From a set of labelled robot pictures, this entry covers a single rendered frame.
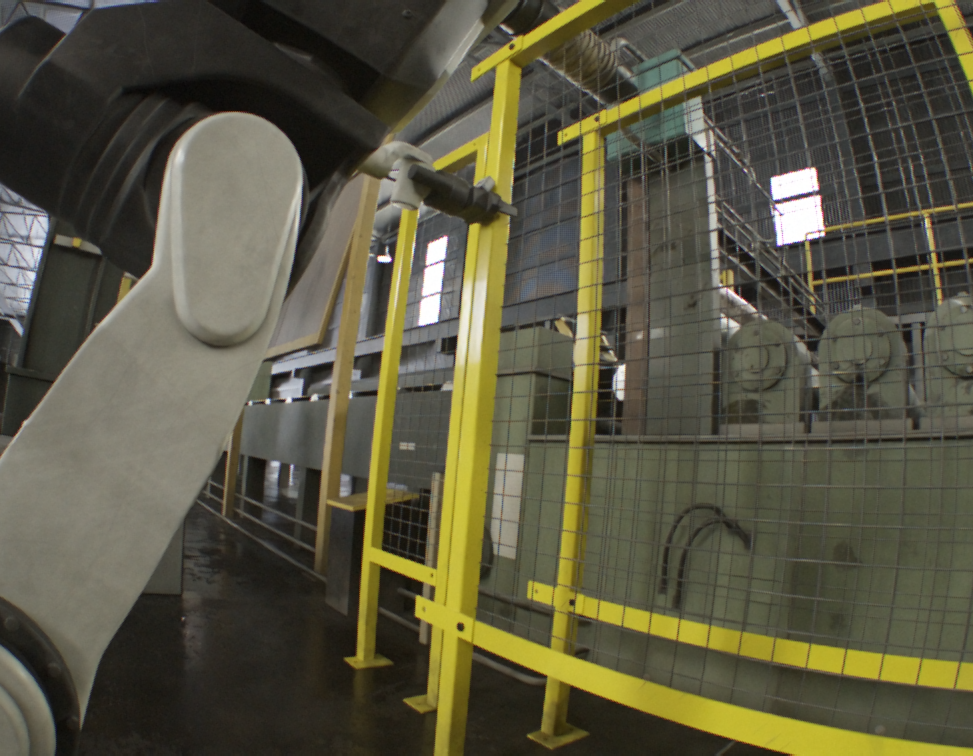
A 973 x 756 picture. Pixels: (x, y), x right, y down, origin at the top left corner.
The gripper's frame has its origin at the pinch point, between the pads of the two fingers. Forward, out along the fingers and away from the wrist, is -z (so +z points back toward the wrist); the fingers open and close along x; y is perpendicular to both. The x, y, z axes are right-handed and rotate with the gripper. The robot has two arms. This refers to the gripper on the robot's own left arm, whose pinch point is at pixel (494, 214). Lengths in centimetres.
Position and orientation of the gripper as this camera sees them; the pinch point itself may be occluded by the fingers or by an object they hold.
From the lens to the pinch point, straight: 133.0
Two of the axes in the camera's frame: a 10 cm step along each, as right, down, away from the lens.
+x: 6.4, -0.7, -7.6
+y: 0.9, -9.8, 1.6
